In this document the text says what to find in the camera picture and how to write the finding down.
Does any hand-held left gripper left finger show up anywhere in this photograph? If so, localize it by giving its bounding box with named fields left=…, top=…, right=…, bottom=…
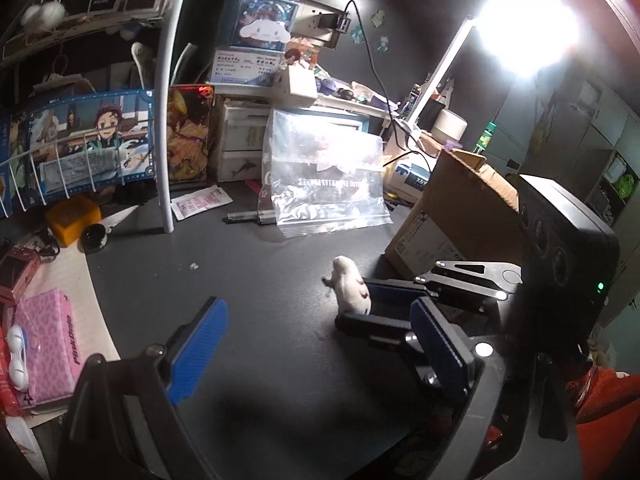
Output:
left=57, top=297, right=230, bottom=480

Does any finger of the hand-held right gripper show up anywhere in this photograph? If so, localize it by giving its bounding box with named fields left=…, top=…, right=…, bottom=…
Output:
left=361, top=260, right=523, bottom=317
left=334, top=312, right=421, bottom=356

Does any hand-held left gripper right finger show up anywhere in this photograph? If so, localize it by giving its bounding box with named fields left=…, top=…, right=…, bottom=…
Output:
left=395, top=297, right=538, bottom=480

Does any small white ghost figure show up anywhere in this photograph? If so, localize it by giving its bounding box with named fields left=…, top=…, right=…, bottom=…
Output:
left=321, top=255, right=373, bottom=317

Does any brown cardboard box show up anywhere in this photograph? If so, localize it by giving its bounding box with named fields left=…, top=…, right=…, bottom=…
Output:
left=382, top=147, right=523, bottom=293

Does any person's right forearm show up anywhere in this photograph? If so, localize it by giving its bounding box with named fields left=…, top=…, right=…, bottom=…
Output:
left=565, top=360, right=640, bottom=480

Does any white blue printed box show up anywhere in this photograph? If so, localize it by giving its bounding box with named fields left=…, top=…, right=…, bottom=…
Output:
left=382, top=150, right=443, bottom=206

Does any green bottle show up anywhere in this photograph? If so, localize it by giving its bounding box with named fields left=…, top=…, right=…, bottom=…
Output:
left=475, top=122, right=496, bottom=156

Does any clear plastic bag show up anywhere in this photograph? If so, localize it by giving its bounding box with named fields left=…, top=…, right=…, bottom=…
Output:
left=257, top=109, right=393, bottom=238

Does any black pen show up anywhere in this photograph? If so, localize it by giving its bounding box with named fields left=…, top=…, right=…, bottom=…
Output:
left=226, top=211, right=276, bottom=225

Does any pink sachet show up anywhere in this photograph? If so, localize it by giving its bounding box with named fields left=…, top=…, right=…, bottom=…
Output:
left=170, top=185, right=234, bottom=221

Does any pink patterned packet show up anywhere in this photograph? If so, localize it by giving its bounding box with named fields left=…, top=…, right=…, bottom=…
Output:
left=2, top=287, right=91, bottom=408

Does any white cylindrical cup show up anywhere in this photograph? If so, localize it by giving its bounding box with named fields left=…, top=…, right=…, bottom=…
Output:
left=431, top=107, right=468, bottom=143

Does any small orange box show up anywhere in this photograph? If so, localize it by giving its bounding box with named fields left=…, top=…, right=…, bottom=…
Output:
left=45, top=195, right=103, bottom=247

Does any white contact lens case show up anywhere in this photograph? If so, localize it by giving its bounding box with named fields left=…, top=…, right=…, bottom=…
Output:
left=5, top=325, right=36, bottom=391

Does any dark pink box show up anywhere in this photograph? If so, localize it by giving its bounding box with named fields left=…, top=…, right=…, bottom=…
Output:
left=0, top=245, right=41, bottom=303

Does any white desk lamp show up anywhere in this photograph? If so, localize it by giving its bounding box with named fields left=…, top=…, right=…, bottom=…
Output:
left=400, top=0, right=583, bottom=133

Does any white mini drawer unit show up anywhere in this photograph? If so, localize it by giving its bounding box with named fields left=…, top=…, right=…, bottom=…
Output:
left=216, top=95, right=273, bottom=183

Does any orange anime art card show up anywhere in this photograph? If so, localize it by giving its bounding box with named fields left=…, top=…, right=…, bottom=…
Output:
left=167, top=85, right=216, bottom=186

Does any blue anime poster card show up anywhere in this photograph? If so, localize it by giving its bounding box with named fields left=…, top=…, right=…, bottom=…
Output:
left=0, top=89, right=156, bottom=211

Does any small anime figure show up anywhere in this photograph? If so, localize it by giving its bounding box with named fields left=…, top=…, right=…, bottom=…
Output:
left=284, top=42, right=316, bottom=70

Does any white labelled box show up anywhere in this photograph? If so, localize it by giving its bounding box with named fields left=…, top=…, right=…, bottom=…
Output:
left=212, top=49, right=288, bottom=88

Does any blue character box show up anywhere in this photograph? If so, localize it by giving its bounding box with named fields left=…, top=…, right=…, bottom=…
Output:
left=220, top=0, right=301, bottom=53

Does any white pom pom charm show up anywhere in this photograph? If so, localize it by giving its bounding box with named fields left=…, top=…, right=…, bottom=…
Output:
left=20, top=2, right=68, bottom=31

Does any black cable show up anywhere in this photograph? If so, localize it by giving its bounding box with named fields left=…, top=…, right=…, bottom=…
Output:
left=345, top=0, right=416, bottom=131

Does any white wire rack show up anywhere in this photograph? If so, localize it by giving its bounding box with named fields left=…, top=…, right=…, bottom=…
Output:
left=0, top=0, right=201, bottom=235

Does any wall power outlet panel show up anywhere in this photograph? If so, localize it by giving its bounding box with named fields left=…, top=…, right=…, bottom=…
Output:
left=297, top=2, right=351, bottom=50

